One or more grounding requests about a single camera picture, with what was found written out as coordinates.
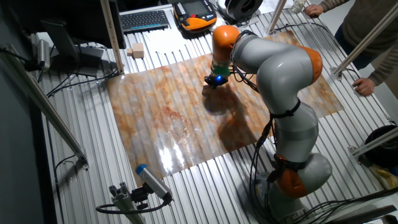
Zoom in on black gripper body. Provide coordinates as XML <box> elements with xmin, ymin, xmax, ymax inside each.
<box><xmin>204</xmin><ymin>74</ymin><xmax>229</xmax><ymax>88</ymax></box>

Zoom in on person right forearm brown sleeve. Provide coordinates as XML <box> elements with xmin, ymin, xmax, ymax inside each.
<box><xmin>319</xmin><ymin>0</ymin><xmax>354</xmax><ymax>14</ymax></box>

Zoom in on person left forearm brown sleeve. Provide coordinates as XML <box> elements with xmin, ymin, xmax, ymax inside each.
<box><xmin>368</xmin><ymin>42</ymin><xmax>398</xmax><ymax>88</ymax></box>

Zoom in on large light wooden block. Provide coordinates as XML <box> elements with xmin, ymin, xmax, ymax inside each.
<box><xmin>132</xmin><ymin>42</ymin><xmax>146</xmax><ymax>59</ymax></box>

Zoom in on person right hand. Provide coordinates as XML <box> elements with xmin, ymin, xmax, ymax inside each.
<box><xmin>304</xmin><ymin>4</ymin><xmax>325</xmax><ymax>18</ymax></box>

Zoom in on person left hand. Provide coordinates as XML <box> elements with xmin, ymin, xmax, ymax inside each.
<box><xmin>353</xmin><ymin>77</ymin><xmax>377</xmax><ymax>98</ymax></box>

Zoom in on orange marble patterned mat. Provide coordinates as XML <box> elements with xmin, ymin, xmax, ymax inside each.
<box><xmin>106</xmin><ymin>30</ymin><xmax>345</xmax><ymax>187</ymax></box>

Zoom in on orange and black teach pendant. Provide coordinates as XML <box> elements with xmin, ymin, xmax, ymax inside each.
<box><xmin>173</xmin><ymin>0</ymin><xmax>218</xmax><ymax>32</ymax></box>

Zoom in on black round spool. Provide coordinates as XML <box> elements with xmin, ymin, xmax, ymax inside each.
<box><xmin>223</xmin><ymin>0</ymin><xmax>264</xmax><ymax>22</ymax></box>

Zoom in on black computer keyboard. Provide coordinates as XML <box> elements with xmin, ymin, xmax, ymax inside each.
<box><xmin>119</xmin><ymin>10</ymin><xmax>170</xmax><ymax>34</ymax></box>

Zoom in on clear plastic bottle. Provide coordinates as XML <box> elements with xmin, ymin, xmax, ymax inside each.
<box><xmin>291</xmin><ymin>0</ymin><xmax>308</xmax><ymax>14</ymax></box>

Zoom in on black monitor stand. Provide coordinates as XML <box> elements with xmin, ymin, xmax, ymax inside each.
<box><xmin>40</xmin><ymin>19</ymin><xmax>106</xmax><ymax>77</ymax></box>

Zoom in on black computer monitor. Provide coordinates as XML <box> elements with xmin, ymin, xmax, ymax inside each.
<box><xmin>7</xmin><ymin>0</ymin><xmax>127</xmax><ymax>50</ymax></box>

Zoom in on black round bin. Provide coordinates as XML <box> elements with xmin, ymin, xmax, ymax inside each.
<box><xmin>364</xmin><ymin>124</ymin><xmax>398</xmax><ymax>169</ymax></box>

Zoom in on yellow plastic bag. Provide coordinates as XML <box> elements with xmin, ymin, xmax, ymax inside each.
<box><xmin>369</xmin><ymin>163</ymin><xmax>398</xmax><ymax>190</ymax></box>

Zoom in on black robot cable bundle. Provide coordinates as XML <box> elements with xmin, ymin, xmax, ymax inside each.
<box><xmin>229</xmin><ymin>29</ymin><xmax>301</xmax><ymax>224</ymax></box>

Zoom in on white upright frame post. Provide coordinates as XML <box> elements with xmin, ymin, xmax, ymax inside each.
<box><xmin>265</xmin><ymin>0</ymin><xmax>289</xmax><ymax>35</ymax></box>

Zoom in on beige upright frame post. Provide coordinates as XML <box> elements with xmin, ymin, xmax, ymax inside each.
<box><xmin>99</xmin><ymin>0</ymin><xmax>126</xmax><ymax>75</ymax></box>

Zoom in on silver camera with blue cap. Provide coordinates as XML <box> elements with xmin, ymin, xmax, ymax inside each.
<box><xmin>135</xmin><ymin>163</ymin><xmax>174</xmax><ymax>203</ymax></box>

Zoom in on thin black table cable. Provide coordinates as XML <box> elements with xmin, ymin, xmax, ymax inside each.
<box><xmin>272</xmin><ymin>22</ymin><xmax>354</xmax><ymax>62</ymax></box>

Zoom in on black monitor cable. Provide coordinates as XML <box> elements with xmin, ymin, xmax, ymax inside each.
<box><xmin>46</xmin><ymin>67</ymin><xmax>121</xmax><ymax>98</ymax></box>

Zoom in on grey aluminium profile camera mount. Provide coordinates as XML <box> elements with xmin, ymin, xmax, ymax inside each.
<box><xmin>108</xmin><ymin>182</ymin><xmax>146</xmax><ymax>224</ymax></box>

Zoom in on black camera cable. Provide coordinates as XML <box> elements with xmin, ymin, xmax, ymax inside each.
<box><xmin>95</xmin><ymin>198</ymin><xmax>171</xmax><ymax>215</ymax></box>

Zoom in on slanted aluminium frame bar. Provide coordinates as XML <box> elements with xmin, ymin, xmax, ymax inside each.
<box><xmin>330</xmin><ymin>2</ymin><xmax>398</xmax><ymax>77</ymax></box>

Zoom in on long grey aluminium frame bar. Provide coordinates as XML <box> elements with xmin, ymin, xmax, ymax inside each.
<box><xmin>0</xmin><ymin>43</ymin><xmax>90</xmax><ymax>170</ymax></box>

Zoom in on short aluminium frame bar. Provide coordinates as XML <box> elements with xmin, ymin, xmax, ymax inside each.
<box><xmin>348</xmin><ymin>126</ymin><xmax>398</xmax><ymax>158</ymax></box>

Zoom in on silver cylindrical camera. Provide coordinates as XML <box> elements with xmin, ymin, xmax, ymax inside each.
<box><xmin>36</xmin><ymin>39</ymin><xmax>52</xmax><ymax>71</ymax></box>

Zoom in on thin black wall cable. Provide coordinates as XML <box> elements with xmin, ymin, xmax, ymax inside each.
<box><xmin>53</xmin><ymin>153</ymin><xmax>77</xmax><ymax>224</ymax></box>

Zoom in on black floor cables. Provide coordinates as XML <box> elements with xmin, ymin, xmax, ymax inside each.
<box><xmin>295</xmin><ymin>185</ymin><xmax>398</xmax><ymax>222</ymax></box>

